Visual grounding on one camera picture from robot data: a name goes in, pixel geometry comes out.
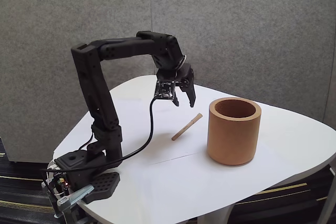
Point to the beige wooden pen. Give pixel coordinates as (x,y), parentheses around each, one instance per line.
(187,127)

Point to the brown cork pen holder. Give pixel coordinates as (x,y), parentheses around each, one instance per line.
(231,140)

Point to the white table leg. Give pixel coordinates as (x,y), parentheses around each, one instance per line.
(328,197)
(215,214)

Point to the metal table clamp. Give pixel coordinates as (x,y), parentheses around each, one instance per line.
(78,193)

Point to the gripper camera circuit board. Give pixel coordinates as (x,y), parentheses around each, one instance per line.
(164,90)

